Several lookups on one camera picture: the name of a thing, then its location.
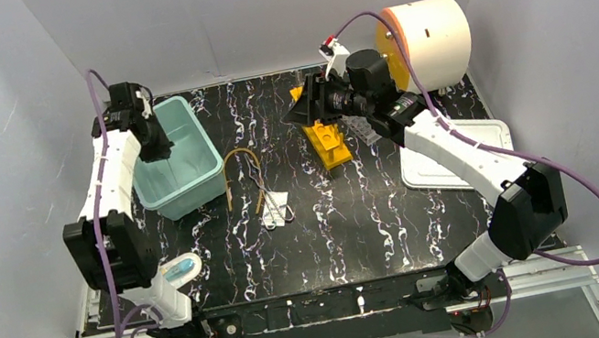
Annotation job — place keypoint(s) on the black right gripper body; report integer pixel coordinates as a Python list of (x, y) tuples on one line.
[(335, 99)]

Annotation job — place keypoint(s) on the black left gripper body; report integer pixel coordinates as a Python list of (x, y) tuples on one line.
[(153, 145)]

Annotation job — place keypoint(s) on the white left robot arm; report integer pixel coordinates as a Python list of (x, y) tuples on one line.
[(110, 251)]

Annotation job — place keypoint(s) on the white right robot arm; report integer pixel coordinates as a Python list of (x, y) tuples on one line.
[(527, 197)]

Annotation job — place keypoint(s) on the clear acrylic tube rack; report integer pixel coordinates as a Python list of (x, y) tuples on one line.
[(363, 129)]

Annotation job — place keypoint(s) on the teal plastic bin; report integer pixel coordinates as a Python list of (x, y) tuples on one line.
[(191, 177)]

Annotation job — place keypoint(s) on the yellow test tube rack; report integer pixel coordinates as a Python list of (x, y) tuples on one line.
[(327, 140)]

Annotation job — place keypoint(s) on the cream cylindrical drum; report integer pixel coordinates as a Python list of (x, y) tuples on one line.
[(436, 35)]

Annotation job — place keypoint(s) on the white plastic bin lid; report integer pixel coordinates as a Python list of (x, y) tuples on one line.
[(436, 158)]

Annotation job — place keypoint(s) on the brown rubber tubing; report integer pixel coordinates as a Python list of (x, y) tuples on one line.
[(255, 174)]

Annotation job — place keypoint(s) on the packaged blue pipette bulb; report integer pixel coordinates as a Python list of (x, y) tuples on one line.
[(182, 269)]

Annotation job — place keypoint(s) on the white packet with clips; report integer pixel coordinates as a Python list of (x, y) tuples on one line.
[(276, 211)]

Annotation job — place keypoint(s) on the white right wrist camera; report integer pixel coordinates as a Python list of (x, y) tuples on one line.
[(336, 56)]

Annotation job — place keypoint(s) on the aluminium frame rail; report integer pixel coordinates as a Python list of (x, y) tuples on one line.
[(317, 308)]

